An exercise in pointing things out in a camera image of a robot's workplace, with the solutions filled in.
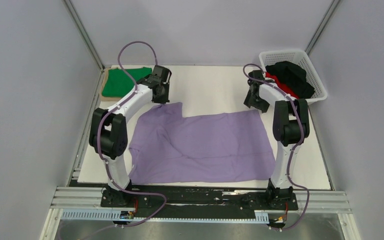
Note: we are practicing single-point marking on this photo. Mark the red t shirt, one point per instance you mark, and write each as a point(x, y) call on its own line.
point(282, 86)

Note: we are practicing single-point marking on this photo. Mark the black t shirt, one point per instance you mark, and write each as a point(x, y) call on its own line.
point(294, 76)

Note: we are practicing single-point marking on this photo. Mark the folded green t shirt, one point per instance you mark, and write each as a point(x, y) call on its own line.
point(128, 85)

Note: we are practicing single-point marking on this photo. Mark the corner metal post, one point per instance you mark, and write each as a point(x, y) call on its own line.
point(83, 33)
point(334, 4)

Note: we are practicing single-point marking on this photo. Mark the purple t shirt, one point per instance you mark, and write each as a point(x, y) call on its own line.
point(167, 147)

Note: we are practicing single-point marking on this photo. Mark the white plastic basket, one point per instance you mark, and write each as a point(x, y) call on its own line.
point(300, 58)

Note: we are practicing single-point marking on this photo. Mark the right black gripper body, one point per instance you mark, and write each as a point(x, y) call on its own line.
point(257, 102)

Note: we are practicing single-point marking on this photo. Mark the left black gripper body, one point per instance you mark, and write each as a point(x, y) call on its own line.
point(166, 87)

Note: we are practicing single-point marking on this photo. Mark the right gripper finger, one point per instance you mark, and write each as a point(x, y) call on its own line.
point(249, 101)
point(263, 106)

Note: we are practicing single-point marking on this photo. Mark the right corner metal post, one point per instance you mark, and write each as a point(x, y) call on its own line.
point(334, 4)

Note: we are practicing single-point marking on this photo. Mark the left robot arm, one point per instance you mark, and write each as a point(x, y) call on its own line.
point(109, 135)

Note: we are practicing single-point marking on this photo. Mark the white slotted cable duct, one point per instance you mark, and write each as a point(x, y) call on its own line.
point(123, 216)

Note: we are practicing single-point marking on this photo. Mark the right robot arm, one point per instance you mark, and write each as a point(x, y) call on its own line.
point(290, 127)

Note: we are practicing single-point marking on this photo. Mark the left corner metal post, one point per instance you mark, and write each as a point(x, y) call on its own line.
point(83, 33)

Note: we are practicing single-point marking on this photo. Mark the aluminium frame rail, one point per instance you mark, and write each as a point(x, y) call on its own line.
point(320, 201)

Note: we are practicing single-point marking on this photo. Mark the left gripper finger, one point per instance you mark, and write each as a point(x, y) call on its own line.
point(164, 99)
point(157, 100)

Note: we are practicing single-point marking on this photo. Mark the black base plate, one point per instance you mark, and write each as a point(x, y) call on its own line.
point(198, 201)

